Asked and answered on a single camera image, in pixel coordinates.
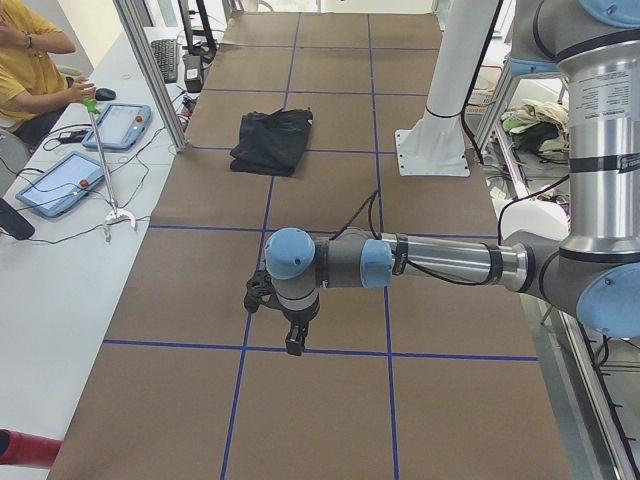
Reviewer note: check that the near blue teach pendant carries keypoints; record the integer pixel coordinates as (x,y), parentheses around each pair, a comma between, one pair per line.
(60,187)

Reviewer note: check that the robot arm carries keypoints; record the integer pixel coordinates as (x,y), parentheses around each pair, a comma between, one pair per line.
(593,273)

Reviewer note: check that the aluminium frame post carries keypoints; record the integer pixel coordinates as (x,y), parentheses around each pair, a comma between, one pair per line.
(134,29)

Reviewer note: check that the blue teach pendant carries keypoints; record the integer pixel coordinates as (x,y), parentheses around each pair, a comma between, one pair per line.
(60,187)
(120,125)

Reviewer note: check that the black computer mouse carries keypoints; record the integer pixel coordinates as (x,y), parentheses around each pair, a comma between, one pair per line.
(105,94)

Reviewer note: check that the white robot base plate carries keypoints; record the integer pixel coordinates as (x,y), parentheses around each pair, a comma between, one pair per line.
(435,145)

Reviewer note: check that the person in yellow shirt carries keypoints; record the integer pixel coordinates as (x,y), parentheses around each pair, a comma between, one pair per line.
(34,93)

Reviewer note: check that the white plastic chair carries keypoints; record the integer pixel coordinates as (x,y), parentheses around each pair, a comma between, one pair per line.
(542,218)

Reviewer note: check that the black graphic t-shirt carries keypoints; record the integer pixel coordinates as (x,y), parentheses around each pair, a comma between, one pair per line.
(272,144)

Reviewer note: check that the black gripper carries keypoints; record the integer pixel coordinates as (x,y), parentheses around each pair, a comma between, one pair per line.
(300,318)

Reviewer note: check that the far blue teach pendant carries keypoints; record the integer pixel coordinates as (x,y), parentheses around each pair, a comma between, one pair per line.
(120,125)

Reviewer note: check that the black keyboard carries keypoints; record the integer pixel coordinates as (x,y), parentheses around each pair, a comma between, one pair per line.
(165,52)

